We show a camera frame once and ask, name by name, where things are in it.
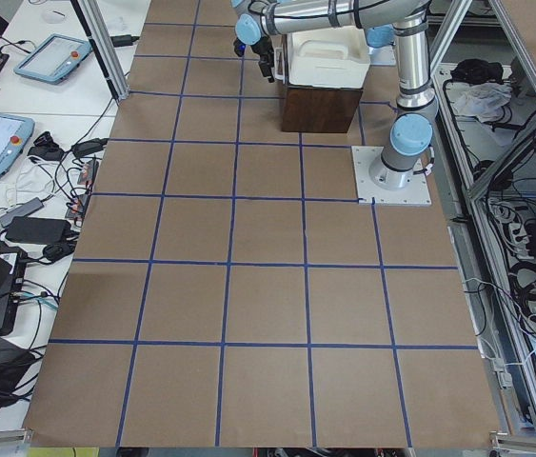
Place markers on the wooden drawer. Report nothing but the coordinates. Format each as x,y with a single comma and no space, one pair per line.
280,66

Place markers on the white cloth heap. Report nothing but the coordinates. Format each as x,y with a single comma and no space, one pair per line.
485,102

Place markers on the dark wooden cabinet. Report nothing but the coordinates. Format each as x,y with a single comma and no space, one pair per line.
318,110

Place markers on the aluminium frame post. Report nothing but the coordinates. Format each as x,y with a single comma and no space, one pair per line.
94,27

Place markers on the blue teach pendant far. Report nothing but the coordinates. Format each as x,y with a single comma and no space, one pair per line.
55,59

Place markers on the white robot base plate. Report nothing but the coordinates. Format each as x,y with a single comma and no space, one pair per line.
378,185

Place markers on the grey usb hub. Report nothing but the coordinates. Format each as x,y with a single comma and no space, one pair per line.
23,210

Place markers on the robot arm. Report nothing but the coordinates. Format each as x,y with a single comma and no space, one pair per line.
412,131
380,36

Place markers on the black power adapter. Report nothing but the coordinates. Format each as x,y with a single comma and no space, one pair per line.
41,231

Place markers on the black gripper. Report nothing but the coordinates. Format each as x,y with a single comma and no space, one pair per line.
263,50

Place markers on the white foam tray box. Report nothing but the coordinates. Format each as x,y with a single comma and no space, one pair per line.
328,58

